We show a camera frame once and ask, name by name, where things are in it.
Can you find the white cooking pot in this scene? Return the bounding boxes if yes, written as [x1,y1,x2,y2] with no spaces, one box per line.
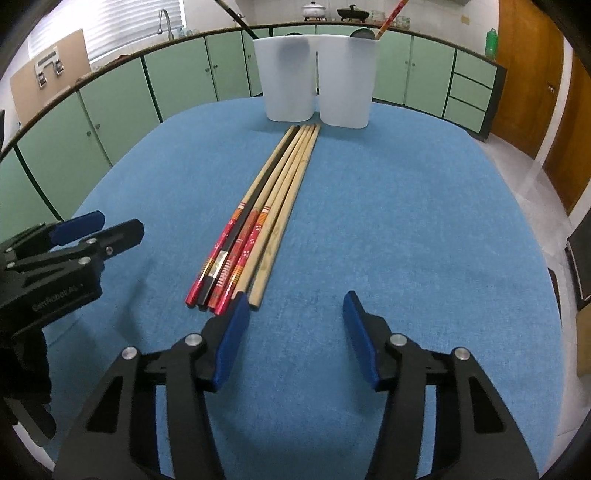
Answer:
[301,1,327,21]

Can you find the red-handled chopstick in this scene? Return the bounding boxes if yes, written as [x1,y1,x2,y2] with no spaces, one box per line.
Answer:
[184,125,300,307]
[209,124,318,315]
[197,126,303,311]

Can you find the green lower kitchen cabinets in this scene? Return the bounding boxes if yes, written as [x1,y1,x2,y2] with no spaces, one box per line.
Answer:
[1,29,507,238]

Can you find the black wok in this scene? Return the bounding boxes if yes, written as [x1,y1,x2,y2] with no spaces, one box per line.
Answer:
[337,4,370,23]

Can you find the white window blind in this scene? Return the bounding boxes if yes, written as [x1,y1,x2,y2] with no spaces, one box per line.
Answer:
[82,0,184,61]

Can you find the black chopstick in holder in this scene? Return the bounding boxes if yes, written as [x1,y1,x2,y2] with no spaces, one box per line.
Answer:
[214,0,259,40]

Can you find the dark cabinet at right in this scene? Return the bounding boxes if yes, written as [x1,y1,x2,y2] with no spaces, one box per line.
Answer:
[566,215,591,310]

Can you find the chrome sink faucet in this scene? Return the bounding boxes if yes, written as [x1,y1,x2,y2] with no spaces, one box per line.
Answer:
[157,9,173,41]

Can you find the plain bamboo chopstick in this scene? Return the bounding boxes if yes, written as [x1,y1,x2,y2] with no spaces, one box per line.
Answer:
[249,125,321,309]
[229,124,320,298]

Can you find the black chopstick on table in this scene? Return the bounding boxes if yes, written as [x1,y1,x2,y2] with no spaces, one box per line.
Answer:
[196,125,303,311]

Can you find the left white plastic holder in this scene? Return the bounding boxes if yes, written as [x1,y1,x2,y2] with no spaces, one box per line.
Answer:
[253,35,317,123]

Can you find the right white plastic holder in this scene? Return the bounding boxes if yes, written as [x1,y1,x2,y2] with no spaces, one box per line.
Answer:
[318,35,378,130]

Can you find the white plastic holder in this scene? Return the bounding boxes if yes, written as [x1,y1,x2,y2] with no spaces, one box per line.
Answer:
[318,35,378,130]
[253,35,317,123]

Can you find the brown wooden door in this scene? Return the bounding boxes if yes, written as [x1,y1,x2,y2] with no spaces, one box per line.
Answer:
[544,53,591,214]
[492,0,564,158]

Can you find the blue table cloth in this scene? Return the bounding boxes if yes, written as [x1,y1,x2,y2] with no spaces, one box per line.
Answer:
[45,98,563,479]

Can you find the red chopstick in holder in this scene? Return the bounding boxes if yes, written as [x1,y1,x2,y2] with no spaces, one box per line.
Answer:
[376,0,409,40]

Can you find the cardboard board with handles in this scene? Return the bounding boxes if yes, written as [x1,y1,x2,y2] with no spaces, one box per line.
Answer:
[10,29,91,125]

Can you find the green plastic bottle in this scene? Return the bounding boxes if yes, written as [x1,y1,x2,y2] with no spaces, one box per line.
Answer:
[485,28,499,61]

